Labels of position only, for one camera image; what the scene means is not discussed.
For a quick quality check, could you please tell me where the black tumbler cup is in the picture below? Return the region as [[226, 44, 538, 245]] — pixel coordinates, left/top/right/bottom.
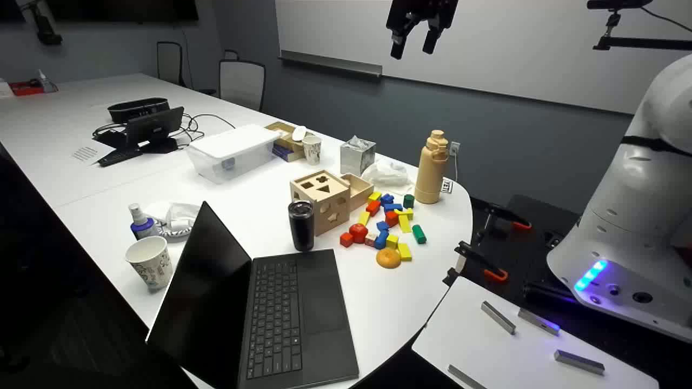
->
[[288, 199, 313, 251]]

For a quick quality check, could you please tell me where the crumpled clear plastic bag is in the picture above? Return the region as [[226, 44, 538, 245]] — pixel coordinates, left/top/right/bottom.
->
[[361, 162, 411, 188]]

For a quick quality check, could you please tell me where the wooden shape sorter cube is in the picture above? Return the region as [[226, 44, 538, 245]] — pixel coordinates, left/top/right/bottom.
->
[[290, 171, 350, 235]]

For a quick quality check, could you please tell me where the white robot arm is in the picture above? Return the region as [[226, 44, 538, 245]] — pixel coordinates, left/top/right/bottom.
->
[[385, 0, 692, 341]]

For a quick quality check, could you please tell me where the orange half-round block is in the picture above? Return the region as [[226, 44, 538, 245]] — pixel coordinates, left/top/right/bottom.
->
[[376, 248, 402, 269]]

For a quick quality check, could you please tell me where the red ball block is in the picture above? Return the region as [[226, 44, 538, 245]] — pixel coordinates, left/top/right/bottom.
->
[[348, 224, 367, 245]]

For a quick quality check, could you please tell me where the black open laptop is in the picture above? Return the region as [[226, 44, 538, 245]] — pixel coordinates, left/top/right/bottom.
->
[[149, 204, 360, 389]]

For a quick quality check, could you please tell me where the red item on table end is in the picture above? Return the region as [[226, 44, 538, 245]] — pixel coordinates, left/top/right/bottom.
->
[[12, 72, 58, 98]]

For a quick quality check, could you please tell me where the silver patterned tissue box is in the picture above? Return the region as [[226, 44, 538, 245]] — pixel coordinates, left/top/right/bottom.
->
[[339, 136, 376, 176]]

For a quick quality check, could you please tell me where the yellow rectangular block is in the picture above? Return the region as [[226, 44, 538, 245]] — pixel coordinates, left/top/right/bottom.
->
[[398, 243, 413, 262]]

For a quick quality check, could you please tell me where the blue block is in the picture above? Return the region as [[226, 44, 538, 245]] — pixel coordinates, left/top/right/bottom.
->
[[373, 232, 389, 248]]

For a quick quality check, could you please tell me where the tan water bottle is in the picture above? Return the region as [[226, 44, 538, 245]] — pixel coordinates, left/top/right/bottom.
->
[[415, 131, 451, 205]]

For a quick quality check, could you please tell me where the green rectangular block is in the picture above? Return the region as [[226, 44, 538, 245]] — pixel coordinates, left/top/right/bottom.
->
[[413, 225, 426, 245]]

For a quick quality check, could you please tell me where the grey office chair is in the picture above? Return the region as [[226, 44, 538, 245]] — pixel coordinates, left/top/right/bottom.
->
[[219, 60, 267, 110], [157, 41, 184, 85]]

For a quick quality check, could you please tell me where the small wooden tray box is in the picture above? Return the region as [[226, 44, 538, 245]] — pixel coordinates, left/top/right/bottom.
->
[[344, 176, 374, 209]]

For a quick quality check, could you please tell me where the open cardboard box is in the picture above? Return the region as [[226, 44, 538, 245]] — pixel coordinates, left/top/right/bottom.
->
[[269, 121, 312, 162]]

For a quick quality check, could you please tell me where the wall mounted television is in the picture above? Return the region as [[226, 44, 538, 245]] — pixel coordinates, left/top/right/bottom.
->
[[46, 0, 199, 23]]

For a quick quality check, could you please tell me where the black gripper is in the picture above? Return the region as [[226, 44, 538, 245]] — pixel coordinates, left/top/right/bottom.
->
[[388, 0, 458, 60]]

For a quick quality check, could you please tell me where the orange handled clamp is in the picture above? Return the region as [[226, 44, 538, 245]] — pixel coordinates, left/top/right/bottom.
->
[[456, 243, 511, 283]]

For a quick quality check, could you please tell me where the patterned paper cup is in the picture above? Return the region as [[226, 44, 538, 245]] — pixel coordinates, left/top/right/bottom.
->
[[304, 134, 323, 164]]

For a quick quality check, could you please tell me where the white paper cup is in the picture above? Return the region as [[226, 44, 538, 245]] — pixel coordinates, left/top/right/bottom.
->
[[125, 235, 173, 292]]

